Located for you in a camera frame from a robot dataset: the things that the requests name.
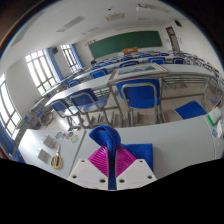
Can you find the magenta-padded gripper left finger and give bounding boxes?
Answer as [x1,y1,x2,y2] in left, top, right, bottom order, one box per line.
[66,144,111,190]

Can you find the brown classroom door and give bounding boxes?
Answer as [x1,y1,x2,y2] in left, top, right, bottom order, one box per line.
[165,25,181,52]

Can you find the white-framed classroom window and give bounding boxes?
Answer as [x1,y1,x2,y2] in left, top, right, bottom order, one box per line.
[59,43,81,73]
[25,49,58,96]

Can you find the yellow-handled scissors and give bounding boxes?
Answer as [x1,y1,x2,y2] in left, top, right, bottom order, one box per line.
[50,143,64,170]

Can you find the orange lectern top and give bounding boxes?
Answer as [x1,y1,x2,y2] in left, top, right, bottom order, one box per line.
[121,47,138,55]

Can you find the green blackboard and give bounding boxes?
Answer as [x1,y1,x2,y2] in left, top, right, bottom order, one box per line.
[88,30,164,60]

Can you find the small white box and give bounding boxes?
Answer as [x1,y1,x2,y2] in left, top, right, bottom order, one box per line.
[213,120,224,139]

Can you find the green and white box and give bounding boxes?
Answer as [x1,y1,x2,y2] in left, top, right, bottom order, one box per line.
[206,106,223,127]

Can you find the grey classroom desk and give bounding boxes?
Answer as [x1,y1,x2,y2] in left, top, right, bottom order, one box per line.
[44,73,116,129]
[108,63,218,128]

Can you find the blue window curtain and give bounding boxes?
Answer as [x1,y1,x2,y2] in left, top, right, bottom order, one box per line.
[44,47,64,81]
[69,43,84,69]

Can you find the group of blue chairs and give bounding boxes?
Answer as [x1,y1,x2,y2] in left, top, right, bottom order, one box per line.
[63,49,188,88]

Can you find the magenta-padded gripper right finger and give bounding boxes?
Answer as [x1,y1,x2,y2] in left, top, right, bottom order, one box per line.
[115,145,158,191]

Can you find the blue classroom chair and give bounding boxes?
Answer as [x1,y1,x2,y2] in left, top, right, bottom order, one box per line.
[115,78,166,127]
[49,98,83,129]
[66,88,116,129]

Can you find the blue terry towel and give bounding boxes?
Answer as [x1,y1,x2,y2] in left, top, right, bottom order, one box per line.
[88,124,154,191]

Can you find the group of ceiling lights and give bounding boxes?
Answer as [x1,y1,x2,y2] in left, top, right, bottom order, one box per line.
[136,3,171,14]

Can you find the framed landscape picture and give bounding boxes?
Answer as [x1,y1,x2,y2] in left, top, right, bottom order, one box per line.
[108,63,169,81]

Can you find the ceiling air conditioner unit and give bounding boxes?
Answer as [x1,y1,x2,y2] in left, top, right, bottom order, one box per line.
[105,12,126,22]

